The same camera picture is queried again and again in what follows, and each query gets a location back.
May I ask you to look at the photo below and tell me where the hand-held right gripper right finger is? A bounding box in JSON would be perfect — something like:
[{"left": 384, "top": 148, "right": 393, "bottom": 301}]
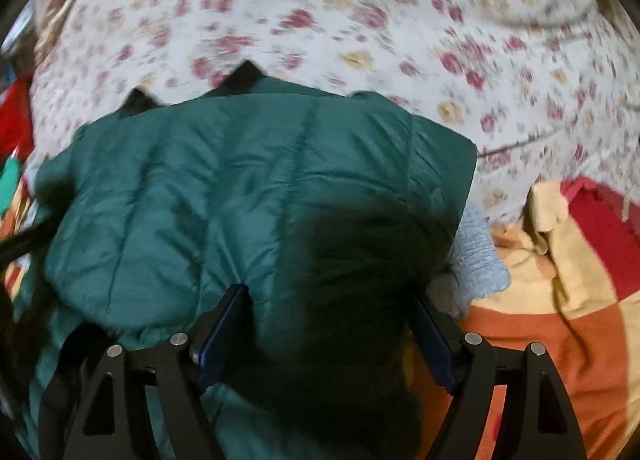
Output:
[{"left": 410, "top": 293, "right": 588, "bottom": 460}]

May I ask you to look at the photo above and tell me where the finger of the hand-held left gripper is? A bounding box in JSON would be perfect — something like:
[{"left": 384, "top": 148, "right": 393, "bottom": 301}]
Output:
[{"left": 0, "top": 217, "right": 58, "bottom": 266}]

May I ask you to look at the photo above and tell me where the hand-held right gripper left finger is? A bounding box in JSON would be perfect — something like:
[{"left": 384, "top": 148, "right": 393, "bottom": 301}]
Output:
[{"left": 62, "top": 283, "right": 251, "bottom": 460}]

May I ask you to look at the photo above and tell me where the dark green puffer jacket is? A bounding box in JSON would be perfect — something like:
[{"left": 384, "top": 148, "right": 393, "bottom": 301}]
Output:
[{"left": 12, "top": 60, "right": 478, "bottom": 460}]

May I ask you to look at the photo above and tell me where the teal green garment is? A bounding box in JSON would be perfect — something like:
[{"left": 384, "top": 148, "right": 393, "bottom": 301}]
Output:
[{"left": 0, "top": 157, "right": 23, "bottom": 216}]

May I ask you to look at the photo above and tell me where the light blue knitted cloth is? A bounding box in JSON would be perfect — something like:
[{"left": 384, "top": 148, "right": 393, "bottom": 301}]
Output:
[{"left": 427, "top": 200, "right": 511, "bottom": 321}]

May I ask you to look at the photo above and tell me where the yellow and red printed blanket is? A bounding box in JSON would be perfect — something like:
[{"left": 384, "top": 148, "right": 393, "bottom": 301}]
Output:
[{"left": 0, "top": 175, "right": 640, "bottom": 460}]

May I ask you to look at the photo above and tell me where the red garment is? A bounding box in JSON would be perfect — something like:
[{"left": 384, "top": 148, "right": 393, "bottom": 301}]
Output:
[{"left": 0, "top": 78, "right": 36, "bottom": 161}]

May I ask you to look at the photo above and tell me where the floral bed sheet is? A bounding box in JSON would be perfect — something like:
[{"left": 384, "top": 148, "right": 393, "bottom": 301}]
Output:
[{"left": 27, "top": 0, "right": 640, "bottom": 226}]

